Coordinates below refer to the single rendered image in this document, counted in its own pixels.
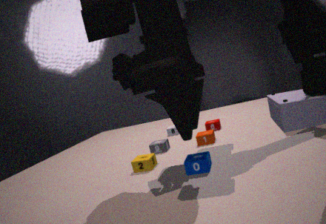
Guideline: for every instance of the blue block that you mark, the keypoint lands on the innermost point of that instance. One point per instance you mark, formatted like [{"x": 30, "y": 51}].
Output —
[{"x": 198, "y": 163}]

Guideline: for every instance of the red block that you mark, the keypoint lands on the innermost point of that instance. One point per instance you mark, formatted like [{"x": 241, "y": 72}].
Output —
[{"x": 213, "y": 125}]

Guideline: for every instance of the yellow block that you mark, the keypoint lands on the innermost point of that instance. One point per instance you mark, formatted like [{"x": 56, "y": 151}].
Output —
[{"x": 144, "y": 162}]

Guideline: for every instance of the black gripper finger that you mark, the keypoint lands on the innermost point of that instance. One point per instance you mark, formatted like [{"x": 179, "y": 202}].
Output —
[
  {"x": 180, "y": 106},
  {"x": 198, "y": 102}
]

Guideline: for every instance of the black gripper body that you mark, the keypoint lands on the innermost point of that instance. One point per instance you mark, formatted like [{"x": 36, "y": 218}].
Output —
[{"x": 174, "y": 64}]

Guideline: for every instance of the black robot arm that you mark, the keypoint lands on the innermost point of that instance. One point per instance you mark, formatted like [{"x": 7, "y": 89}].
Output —
[{"x": 303, "y": 30}]

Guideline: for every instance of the orange block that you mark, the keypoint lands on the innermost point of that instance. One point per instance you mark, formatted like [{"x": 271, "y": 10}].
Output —
[{"x": 205, "y": 138}]

